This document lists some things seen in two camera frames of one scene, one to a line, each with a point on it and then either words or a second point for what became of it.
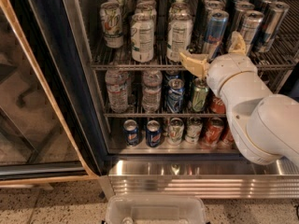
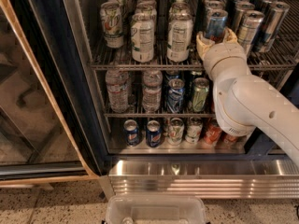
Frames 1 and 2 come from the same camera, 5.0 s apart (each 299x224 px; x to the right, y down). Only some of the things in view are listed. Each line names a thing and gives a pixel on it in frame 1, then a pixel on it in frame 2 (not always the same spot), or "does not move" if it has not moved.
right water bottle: [151, 92] does not move
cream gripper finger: [237, 43] → [229, 36]
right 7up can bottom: [193, 129] does not move
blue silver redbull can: [217, 21] does not move
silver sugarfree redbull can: [250, 25] does not move
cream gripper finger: [197, 66] → [203, 44]
